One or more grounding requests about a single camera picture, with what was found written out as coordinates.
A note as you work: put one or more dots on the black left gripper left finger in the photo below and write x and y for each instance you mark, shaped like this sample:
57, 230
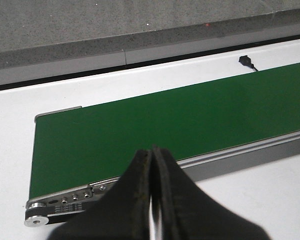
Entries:
121, 214

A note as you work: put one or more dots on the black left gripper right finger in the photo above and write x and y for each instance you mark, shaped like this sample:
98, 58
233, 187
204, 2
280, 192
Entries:
182, 211

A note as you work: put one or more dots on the green conveyor belt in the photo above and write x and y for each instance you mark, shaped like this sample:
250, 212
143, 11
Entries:
276, 86

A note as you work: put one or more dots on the black timing drive belt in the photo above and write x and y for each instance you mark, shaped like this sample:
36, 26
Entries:
38, 214

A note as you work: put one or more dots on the grey stone counter left slab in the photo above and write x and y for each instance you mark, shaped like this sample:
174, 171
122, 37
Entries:
43, 31

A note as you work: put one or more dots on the aluminium conveyor frame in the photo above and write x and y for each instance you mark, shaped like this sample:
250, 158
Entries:
65, 197

